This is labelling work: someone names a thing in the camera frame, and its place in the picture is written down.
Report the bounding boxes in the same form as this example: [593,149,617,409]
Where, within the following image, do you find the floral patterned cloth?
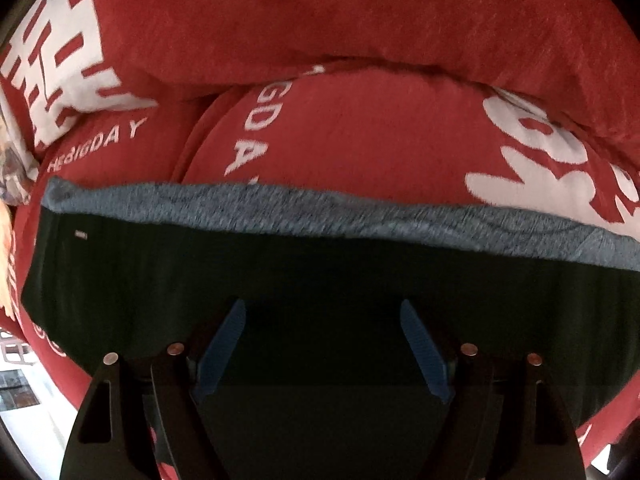
[0,110,42,207]

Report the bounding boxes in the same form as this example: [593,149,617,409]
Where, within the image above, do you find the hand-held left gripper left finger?
[67,298,247,480]

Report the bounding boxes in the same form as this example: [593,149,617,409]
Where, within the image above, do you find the black pants with patterned waistband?
[20,177,640,480]

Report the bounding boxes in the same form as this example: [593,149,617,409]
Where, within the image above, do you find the red printed blanket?
[0,55,640,480]

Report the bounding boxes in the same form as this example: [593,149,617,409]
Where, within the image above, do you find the red plush quilt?
[150,0,640,153]

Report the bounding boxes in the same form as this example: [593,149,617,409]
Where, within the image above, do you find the red pillow with white print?
[0,0,161,150]

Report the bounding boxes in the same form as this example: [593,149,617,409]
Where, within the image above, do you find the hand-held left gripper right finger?
[400,299,587,480]

